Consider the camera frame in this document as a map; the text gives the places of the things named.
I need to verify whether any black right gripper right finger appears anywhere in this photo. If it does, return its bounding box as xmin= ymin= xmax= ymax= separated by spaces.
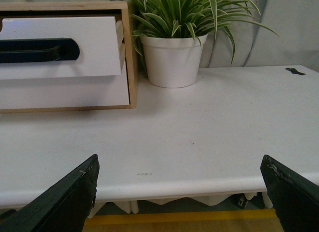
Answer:
xmin=260 ymin=155 xmax=319 ymax=232

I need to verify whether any white table cloth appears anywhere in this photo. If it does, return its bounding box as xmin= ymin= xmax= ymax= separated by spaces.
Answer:
xmin=89 ymin=192 xmax=273 ymax=218

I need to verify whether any white plant pot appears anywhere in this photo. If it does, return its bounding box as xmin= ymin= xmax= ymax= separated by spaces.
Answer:
xmin=141 ymin=35 xmax=207 ymax=88

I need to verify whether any green spider plant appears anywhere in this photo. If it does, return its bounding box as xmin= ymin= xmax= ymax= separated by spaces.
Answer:
xmin=131 ymin=0 xmax=270 ymax=67

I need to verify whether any black drawer handle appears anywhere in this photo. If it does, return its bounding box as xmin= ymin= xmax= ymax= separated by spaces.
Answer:
xmin=0 ymin=38 xmax=80 ymax=63

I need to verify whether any black tape mark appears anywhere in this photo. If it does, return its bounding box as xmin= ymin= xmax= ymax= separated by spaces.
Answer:
xmin=285 ymin=68 xmax=305 ymax=76

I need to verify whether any yellow floor tape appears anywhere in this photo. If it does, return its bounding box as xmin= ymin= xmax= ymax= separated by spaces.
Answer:
xmin=85 ymin=209 xmax=276 ymax=226

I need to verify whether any wooden drawer cabinet frame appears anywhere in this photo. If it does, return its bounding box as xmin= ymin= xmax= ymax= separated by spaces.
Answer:
xmin=0 ymin=1 xmax=138 ymax=113

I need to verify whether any white drawer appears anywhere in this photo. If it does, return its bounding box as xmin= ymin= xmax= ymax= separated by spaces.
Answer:
xmin=0 ymin=16 xmax=124 ymax=80
xmin=0 ymin=64 xmax=130 ymax=110

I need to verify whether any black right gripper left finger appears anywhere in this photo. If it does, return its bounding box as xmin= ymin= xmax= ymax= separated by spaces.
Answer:
xmin=0 ymin=154 xmax=100 ymax=232

